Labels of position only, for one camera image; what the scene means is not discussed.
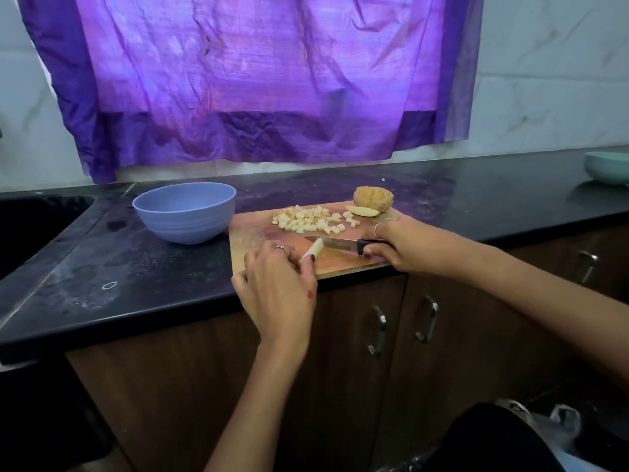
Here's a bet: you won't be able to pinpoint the person's left hand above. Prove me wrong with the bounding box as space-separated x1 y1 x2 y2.
231 241 320 355

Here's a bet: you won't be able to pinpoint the person's right hand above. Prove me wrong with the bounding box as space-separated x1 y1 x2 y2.
358 209 484 279

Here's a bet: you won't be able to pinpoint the tan potato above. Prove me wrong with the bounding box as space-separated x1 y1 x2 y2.
301 239 326 264

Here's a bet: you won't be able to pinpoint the rounded potato end piece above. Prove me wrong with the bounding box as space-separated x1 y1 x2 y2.
353 186 395 213

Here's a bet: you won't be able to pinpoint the black handled knife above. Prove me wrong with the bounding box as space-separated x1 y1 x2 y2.
316 237 389 258

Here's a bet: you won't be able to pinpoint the pile of diced potato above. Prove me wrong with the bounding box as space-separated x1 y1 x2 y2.
270 204 363 237

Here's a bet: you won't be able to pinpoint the blue bowl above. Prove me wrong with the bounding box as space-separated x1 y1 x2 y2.
132 182 238 246

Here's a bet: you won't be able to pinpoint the person's left forearm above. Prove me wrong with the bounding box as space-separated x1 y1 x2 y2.
203 339 311 472

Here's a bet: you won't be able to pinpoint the person's right forearm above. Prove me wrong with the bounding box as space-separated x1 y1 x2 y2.
462 241 629 389

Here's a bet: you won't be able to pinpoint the person's dark trousers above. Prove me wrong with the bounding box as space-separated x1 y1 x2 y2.
423 402 568 472

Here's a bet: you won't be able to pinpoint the green bowl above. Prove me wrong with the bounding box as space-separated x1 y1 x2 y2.
584 150 629 187

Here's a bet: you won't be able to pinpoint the wooden cutting board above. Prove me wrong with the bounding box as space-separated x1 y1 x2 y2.
228 200 402 282

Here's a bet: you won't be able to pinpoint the purple cloth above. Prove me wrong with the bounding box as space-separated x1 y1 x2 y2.
16 0 486 185

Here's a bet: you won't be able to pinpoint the red and white plastic bag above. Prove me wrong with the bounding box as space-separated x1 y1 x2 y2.
496 396 615 472

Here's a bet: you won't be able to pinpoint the dark sink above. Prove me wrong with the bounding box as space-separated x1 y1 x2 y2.
0 194 96 281

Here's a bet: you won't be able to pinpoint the metal cabinet handle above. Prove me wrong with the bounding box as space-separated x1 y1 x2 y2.
415 294 440 344
368 304 389 357

